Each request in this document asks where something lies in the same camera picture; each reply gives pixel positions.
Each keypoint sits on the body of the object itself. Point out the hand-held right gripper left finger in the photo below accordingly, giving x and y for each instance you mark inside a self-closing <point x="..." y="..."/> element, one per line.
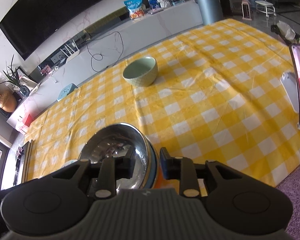
<point x="130" y="166"/>

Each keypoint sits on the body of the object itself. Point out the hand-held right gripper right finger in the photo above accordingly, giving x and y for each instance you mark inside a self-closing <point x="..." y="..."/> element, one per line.
<point x="166" y="170"/>

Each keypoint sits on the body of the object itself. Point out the blue steel-lined bowl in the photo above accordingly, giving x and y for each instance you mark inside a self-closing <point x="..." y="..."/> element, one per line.
<point x="115" y="136"/>

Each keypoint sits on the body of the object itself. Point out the white painted plate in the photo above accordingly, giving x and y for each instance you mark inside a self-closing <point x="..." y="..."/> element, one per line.
<point x="70" y="163"/>

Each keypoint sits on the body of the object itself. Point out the yellow checkered tablecloth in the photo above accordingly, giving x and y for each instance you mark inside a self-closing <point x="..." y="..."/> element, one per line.
<point x="202" y="92"/>

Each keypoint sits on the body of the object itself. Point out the green ceramic bowl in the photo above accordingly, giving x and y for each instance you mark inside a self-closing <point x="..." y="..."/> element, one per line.
<point x="140" y="80"/>

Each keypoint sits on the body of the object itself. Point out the light blue square stool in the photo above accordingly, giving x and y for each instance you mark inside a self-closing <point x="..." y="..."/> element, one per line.
<point x="67" y="92"/>

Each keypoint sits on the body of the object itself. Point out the red box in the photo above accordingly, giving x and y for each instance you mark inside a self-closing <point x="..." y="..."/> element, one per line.
<point x="26" y="122"/>

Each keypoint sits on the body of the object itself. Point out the white router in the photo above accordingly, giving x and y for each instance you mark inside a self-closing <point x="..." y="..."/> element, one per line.
<point x="72" y="55"/>

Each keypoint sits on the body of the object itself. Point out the purple shaggy rug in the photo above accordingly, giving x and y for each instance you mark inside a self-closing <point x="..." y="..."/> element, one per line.
<point x="297" y="200"/>

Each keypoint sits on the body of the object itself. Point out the white low television cabinet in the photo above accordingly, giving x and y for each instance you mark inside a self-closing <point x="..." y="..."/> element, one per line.
<point x="145" y="30"/>

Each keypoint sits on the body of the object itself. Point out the orange round vase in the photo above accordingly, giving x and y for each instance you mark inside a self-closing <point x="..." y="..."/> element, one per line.
<point x="7" y="102"/>

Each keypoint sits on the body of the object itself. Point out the green plant in glass vase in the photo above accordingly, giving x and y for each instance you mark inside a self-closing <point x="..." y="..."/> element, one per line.
<point x="13" y="76"/>

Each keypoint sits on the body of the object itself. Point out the blue snack bag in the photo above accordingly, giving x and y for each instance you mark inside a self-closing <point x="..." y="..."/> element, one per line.
<point x="135" y="8"/>

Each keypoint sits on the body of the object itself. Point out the grey round trash can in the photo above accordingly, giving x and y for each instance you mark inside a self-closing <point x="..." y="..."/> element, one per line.
<point x="208" y="7"/>

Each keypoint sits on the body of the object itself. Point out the pink small heater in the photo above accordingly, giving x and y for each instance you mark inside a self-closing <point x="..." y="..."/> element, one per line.
<point x="246" y="10"/>

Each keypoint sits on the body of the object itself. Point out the white plastic bag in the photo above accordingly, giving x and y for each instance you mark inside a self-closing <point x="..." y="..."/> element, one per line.
<point x="286" y="31"/>

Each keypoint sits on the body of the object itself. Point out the white round stool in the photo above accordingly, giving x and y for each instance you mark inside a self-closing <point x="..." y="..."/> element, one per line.
<point x="263" y="3"/>

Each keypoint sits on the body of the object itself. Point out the black wall television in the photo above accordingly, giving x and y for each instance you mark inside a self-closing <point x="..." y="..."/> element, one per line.
<point x="47" y="12"/>

